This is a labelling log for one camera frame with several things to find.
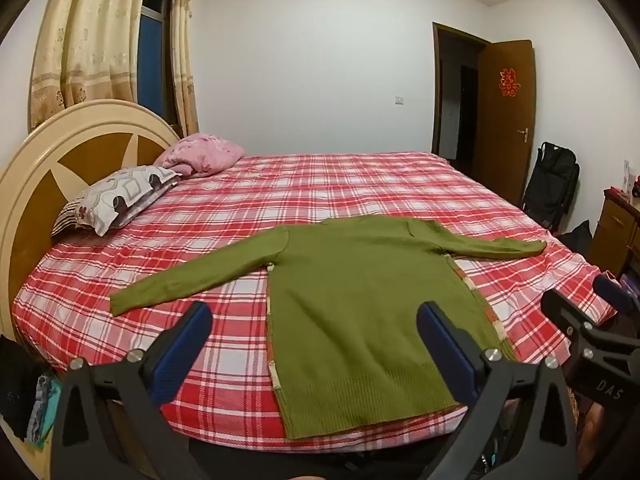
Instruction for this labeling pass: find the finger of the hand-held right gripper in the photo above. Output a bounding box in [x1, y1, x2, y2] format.
[541, 287, 610, 342]
[594, 271, 640, 315]

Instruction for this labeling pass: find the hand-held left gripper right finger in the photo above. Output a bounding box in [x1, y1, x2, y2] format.
[417, 301, 581, 480]

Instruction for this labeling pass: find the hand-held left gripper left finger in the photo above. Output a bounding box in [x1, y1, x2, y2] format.
[52, 301, 214, 480]

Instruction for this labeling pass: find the green striped knit sweater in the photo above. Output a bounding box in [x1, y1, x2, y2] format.
[109, 216, 548, 442]

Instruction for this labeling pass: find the wooden cabinet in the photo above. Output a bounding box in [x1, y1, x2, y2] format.
[590, 187, 640, 282]

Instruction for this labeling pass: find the dark bag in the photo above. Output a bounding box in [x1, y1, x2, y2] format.
[556, 220, 594, 255]

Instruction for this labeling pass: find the black backpack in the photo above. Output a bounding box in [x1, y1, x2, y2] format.
[522, 142, 581, 231]

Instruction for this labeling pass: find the grey striped pillow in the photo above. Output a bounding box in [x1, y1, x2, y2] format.
[114, 178, 184, 225]

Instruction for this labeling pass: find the teal cloth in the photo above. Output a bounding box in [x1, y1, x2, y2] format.
[26, 372, 64, 449]

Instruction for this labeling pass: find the grey circle patterned pillow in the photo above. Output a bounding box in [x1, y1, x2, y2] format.
[51, 165, 184, 238]

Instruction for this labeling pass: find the black clothing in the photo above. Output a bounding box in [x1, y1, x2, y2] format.
[0, 334, 45, 444]

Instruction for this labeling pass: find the red plaid bed sheet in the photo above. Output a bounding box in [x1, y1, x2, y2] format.
[11, 152, 619, 454]

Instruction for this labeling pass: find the pink pillow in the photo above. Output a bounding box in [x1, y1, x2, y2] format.
[153, 133, 246, 179]

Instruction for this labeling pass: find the brown wooden door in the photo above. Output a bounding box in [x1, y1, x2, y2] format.
[474, 39, 537, 211]

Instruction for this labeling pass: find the cream and brown headboard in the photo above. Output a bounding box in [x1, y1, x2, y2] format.
[0, 99, 184, 372]

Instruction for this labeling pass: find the red paper door decoration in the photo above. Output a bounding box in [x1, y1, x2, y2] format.
[498, 66, 521, 97]

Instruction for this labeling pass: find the window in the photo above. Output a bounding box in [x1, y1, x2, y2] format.
[135, 0, 182, 127]

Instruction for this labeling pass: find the narrow beige floral curtain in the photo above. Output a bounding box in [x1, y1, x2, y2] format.
[169, 0, 202, 137]

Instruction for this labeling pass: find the wide beige floral curtain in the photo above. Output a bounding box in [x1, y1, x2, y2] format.
[28, 0, 149, 131]

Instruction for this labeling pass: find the dark wooden door frame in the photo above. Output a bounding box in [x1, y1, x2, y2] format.
[431, 21, 487, 167]

